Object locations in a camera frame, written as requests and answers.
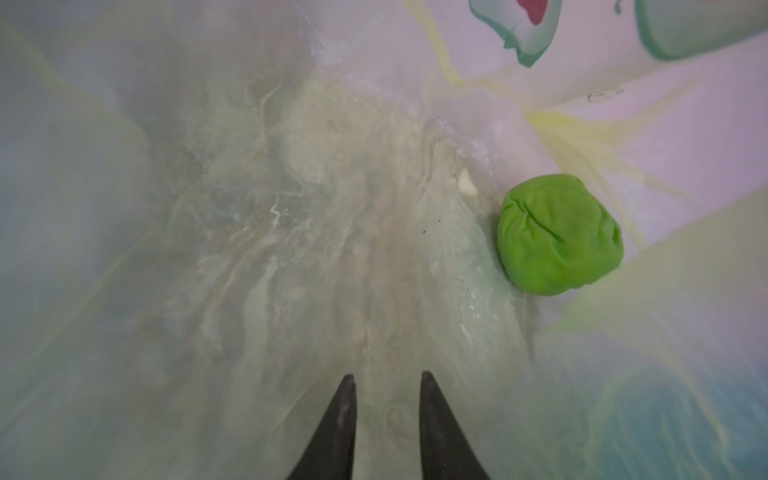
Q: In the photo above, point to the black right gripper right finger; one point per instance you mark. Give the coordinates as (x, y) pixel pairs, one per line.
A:
(444, 450)

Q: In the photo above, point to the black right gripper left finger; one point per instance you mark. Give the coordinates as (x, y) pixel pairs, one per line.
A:
(329, 455)

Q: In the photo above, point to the yellow-green plastic bag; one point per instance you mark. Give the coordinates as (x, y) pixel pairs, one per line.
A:
(213, 211)

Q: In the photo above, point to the green toy fruit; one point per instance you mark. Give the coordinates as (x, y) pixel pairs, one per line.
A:
(554, 235)

